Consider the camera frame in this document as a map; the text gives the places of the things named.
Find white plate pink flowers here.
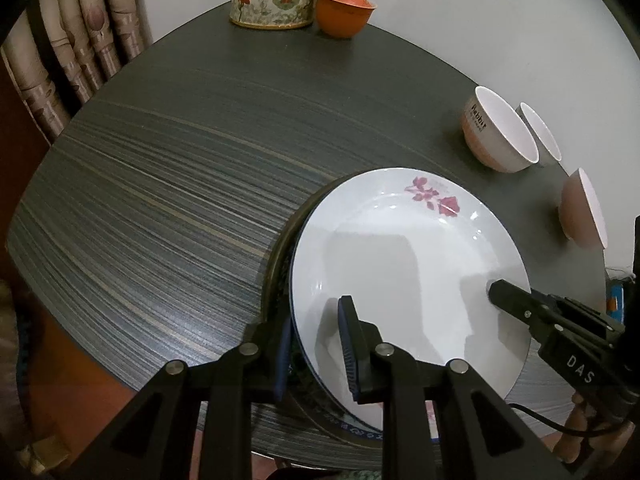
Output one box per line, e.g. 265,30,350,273
288,167,532,406

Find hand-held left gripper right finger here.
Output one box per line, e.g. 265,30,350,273
337,295,571,480

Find black cable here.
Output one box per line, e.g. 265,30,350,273
510,402,636,436

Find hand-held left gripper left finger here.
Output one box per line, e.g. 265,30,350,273
65,317,293,480

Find person's right hand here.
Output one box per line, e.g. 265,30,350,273
555,394,601,463

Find large blue floral plate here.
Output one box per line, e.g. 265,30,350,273
259,177,431,445

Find orange lidded teacup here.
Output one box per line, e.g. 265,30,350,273
315,0,377,39

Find large pink bowl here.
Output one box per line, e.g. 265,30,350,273
559,167,609,251

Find small white bowl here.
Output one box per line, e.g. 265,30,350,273
516,102,564,162
460,85,541,174

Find blue box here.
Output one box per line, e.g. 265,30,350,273
605,280,626,322

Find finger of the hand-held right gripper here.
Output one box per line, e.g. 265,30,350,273
487,280,566,343

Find wooden chair back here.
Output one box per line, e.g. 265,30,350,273
0,0,153,148

